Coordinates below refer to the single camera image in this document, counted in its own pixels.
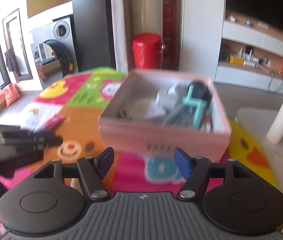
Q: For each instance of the pink blue toothpaste tube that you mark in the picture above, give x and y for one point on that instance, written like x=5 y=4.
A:
x=51 y=123

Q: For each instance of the colourful cartoon play mat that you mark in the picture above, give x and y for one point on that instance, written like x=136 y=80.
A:
x=38 y=203

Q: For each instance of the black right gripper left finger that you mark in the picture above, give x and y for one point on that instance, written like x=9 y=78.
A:
x=90 y=171

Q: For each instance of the red trash bin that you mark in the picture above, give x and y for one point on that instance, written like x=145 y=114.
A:
x=148 y=50

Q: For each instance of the white tv cabinet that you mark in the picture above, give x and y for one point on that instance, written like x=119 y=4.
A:
x=211 y=33

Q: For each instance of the black cup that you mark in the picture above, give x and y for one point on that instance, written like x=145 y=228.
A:
x=200 y=90

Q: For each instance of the silver washing machine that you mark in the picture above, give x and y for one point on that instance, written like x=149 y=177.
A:
x=54 y=51

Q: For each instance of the yellow toy box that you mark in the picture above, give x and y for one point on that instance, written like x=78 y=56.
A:
x=236 y=60

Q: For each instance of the clear plastic bag with comb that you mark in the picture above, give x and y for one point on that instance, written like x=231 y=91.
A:
x=181 y=115

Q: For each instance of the pink cardboard box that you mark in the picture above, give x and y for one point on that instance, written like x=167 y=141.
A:
x=153 y=137

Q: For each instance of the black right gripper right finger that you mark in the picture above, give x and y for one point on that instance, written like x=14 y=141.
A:
x=197 y=171

